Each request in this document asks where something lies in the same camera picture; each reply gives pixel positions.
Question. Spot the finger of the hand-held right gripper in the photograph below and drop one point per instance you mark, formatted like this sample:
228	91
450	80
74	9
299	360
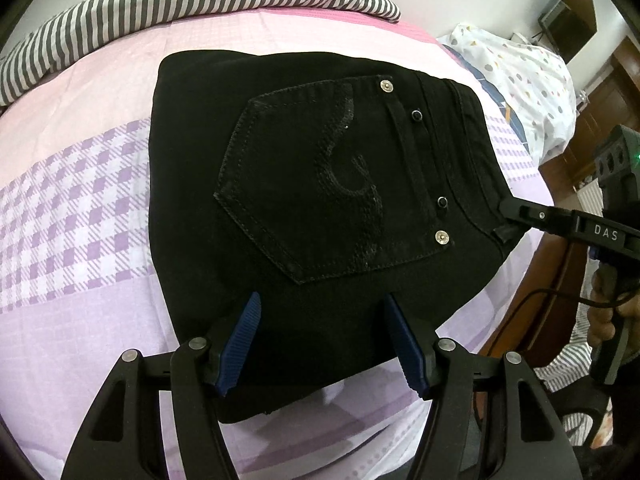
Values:
540	216

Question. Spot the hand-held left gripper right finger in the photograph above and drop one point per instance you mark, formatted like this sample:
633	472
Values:
407	345

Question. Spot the grey striped cloth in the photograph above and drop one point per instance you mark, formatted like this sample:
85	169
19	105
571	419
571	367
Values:
570	355

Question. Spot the grey white striped blanket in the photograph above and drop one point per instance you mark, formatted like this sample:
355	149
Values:
150	5

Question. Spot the person's right hand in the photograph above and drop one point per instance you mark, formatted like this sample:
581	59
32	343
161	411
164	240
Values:
601	310

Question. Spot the pink and purple patchwork bedsheet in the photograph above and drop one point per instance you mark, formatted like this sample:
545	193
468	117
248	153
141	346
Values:
75	185

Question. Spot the black pants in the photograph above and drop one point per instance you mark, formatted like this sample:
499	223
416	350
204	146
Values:
300	160

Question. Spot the brown wooden cabinet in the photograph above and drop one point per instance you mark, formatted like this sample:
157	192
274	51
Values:
600	110

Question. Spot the dark wall screen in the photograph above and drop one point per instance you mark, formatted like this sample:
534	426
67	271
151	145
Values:
570	17

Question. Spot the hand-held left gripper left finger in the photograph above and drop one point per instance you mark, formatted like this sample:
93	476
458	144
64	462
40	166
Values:
240	345

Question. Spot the white dotted pillow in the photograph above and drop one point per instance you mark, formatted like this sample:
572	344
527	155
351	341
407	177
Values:
520	75

